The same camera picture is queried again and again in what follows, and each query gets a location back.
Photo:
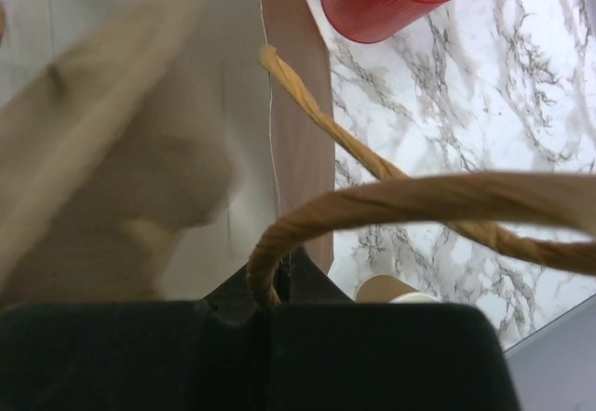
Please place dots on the cardboard cup carrier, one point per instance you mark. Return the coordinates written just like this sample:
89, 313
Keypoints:
107, 157

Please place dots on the tilted empty paper cup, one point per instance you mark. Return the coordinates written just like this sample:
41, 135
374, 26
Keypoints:
388, 289

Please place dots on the brown paper takeout bag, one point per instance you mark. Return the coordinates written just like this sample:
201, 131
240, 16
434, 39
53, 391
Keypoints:
281, 158

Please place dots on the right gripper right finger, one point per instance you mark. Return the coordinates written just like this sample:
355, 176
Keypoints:
328, 352

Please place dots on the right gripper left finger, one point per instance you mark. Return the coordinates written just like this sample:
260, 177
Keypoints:
211, 353

